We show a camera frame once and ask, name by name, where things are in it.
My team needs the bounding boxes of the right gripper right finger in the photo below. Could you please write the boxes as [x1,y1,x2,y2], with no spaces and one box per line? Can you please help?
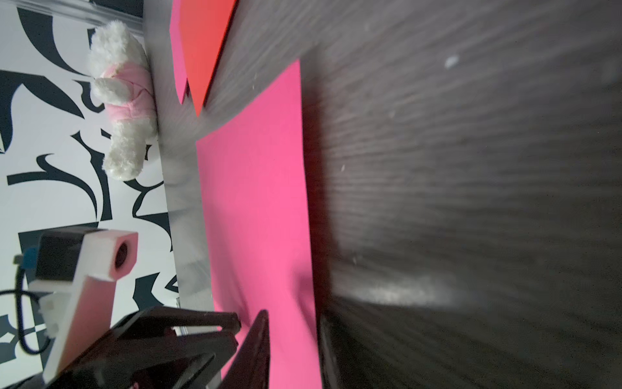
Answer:
[318,311,369,389]

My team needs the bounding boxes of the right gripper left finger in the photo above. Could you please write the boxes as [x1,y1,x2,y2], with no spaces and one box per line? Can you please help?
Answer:
[220,310,271,389]

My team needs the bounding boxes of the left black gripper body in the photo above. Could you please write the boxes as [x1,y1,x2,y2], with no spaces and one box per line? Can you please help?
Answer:
[12,335,216,388]

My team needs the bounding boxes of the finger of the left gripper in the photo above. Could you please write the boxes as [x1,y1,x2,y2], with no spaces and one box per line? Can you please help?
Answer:
[110,306,241,340]

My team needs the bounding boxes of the magenta paper sheet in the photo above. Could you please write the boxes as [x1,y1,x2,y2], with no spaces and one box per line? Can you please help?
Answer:
[197,62,322,388]
[169,0,188,104]

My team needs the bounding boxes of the red square paper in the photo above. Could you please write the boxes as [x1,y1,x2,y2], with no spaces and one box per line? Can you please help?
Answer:
[179,0,237,115]

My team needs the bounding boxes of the white teddy bear pink shirt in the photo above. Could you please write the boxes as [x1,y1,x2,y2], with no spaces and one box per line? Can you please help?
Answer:
[87,20,158,182]

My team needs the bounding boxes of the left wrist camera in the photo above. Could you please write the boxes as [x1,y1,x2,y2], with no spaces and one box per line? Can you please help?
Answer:
[29,227,139,383]

